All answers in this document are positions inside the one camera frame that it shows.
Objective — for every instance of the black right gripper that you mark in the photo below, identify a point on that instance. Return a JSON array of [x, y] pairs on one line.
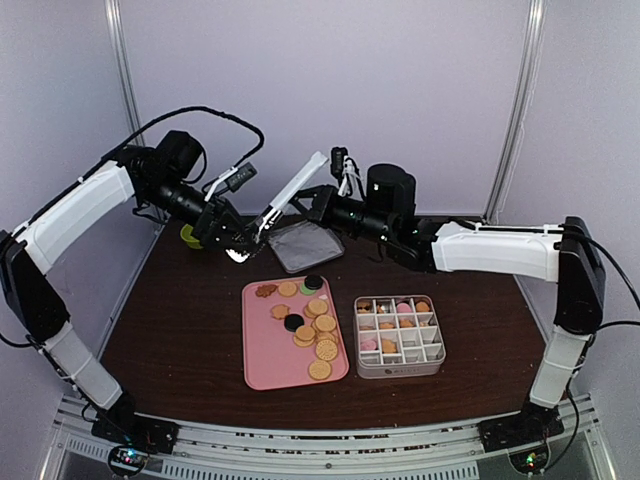
[[321, 206]]

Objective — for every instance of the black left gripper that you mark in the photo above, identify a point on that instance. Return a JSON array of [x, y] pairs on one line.
[[208, 233]]

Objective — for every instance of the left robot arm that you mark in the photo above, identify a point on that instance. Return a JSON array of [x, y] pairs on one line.
[[33, 253]]

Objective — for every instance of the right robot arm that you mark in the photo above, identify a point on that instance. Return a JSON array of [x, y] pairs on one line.
[[560, 254]]

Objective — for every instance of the green plastic bowl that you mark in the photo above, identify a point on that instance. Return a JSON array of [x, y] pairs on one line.
[[186, 235]]

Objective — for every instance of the brown leaf cookie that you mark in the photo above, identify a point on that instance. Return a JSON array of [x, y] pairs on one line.
[[265, 290]]

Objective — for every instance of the black sandwich cookie right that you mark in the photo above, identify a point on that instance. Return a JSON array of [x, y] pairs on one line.
[[313, 282]]

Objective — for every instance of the black sandwich cookie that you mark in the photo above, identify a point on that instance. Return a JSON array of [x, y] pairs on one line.
[[313, 282], [293, 321]]

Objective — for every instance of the flower shaped butter cookie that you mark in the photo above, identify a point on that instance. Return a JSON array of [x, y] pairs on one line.
[[280, 311]]

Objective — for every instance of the black sandwich cookie centre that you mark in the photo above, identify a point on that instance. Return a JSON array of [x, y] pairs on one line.
[[293, 321]]

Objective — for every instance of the pink plastic tray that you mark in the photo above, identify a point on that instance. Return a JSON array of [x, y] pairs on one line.
[[275, 358]]

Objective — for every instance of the round dotted biscuit top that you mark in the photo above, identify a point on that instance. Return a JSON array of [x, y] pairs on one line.
[[326, 350]]

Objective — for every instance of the round dotted biscuit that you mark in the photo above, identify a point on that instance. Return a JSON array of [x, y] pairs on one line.
[[326, 350], [319, 370]]

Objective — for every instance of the pink sandwich cookie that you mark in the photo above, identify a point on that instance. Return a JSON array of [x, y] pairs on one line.
[[369, 345]]

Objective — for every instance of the round dotted biscuit bottom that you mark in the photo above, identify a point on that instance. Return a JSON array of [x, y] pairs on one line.
[[319, 370]]

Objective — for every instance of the silver divided cookie tin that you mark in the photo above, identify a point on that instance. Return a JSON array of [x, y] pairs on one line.
[[409, 337]]

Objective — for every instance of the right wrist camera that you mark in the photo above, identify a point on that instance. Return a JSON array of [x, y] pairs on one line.
[[338, 158]]

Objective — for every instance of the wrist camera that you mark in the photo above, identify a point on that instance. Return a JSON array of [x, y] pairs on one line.
[[338, 158], [235, 177]]

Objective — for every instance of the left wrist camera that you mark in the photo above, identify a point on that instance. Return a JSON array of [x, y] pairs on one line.
[[235, 177]]

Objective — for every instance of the left metal frame post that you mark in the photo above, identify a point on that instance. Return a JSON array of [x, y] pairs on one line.
[[118, 44]]

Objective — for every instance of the metal frame post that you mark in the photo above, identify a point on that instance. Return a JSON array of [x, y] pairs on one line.
[[118, 44], [515, 127]]

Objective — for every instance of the right metal frame post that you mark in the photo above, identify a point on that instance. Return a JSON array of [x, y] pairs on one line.
[[515, 127]]

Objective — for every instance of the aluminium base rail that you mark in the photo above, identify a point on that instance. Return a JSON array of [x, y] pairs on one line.
[[451, 450]]

